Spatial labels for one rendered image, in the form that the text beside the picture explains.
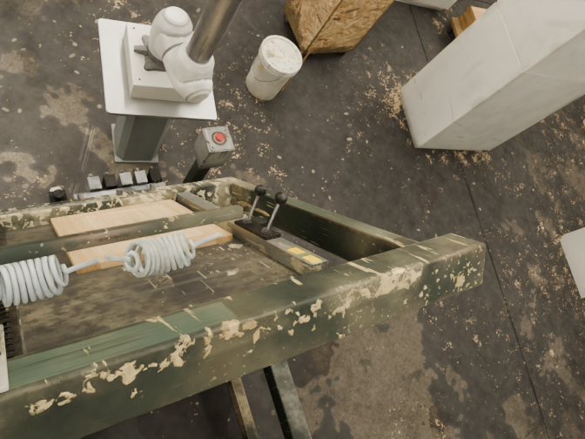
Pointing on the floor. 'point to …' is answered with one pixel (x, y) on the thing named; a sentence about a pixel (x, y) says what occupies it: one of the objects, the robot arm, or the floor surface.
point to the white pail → (273, 67)
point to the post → (195, 173)
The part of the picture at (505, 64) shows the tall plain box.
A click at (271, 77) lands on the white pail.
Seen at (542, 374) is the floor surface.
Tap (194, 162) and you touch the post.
